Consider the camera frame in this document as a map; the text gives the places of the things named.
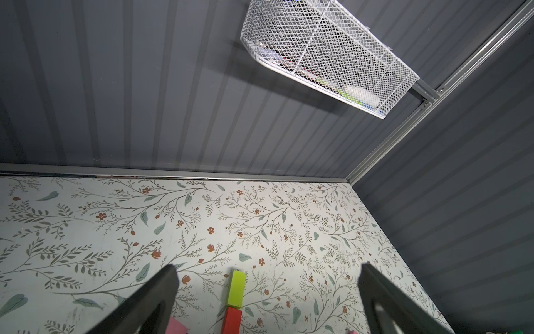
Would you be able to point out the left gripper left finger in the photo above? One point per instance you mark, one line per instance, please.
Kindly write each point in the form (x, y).
(148, 310)

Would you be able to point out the long red block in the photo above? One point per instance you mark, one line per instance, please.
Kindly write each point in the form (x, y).
(232, 321)

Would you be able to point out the white wire mesh basket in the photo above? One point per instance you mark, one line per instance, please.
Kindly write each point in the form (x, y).
(321, 45)

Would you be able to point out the white bottle in basket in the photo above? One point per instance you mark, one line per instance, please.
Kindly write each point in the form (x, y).
(367, 98)

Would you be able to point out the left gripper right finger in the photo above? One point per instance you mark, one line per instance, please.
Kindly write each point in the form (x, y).
(390, 309)

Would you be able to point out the pink block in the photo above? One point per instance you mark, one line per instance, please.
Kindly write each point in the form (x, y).
(175, 327)

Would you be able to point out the lime green block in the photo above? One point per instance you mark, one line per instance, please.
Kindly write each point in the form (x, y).
(236, 289)

